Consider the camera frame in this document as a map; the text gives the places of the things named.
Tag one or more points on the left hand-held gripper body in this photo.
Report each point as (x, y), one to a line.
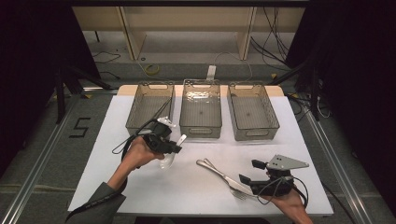
(157, 135)

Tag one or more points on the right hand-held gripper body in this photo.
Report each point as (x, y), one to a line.
(274, 185)

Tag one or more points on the metal fork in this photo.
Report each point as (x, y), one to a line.
(239, 193)

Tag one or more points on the metal chopstick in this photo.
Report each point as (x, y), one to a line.
(162, 112)
(165, 107)

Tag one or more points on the metal table knife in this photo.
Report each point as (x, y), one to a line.
(218, 172)

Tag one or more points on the smoky clear plastic bin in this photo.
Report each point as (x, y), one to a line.
(200, 109)
(252, 112)
(146, 105)

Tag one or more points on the person's right hand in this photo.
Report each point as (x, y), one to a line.
(289, 203)

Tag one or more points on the person's left hand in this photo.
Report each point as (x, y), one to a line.
(138, 154)

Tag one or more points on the white table sheet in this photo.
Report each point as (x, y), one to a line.
(193, 193)

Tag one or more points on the yellow tape roll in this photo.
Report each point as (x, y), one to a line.
(153, 69)

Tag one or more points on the white power strip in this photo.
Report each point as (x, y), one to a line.
(211, 73)

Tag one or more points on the black metal stand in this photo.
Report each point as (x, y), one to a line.
(314, 93)
(60, 93)

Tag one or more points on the beige wooden shelf unit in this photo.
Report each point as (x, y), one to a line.
(186, 18)

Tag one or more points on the black curtain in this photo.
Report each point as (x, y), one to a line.
(358, 77)
(31, 62)

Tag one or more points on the metal floor rail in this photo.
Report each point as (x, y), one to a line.
(34, 174)
(339, 174)

